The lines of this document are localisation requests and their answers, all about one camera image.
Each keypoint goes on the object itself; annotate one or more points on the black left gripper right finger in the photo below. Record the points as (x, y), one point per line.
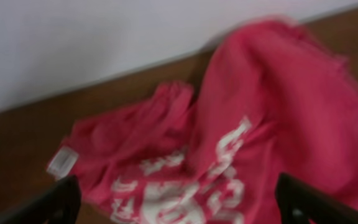
(300, 203)

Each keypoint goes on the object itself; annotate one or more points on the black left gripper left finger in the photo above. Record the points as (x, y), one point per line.
(58, 205)

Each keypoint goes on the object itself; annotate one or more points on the red printed t-shirt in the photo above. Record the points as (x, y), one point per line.
(272, 100)

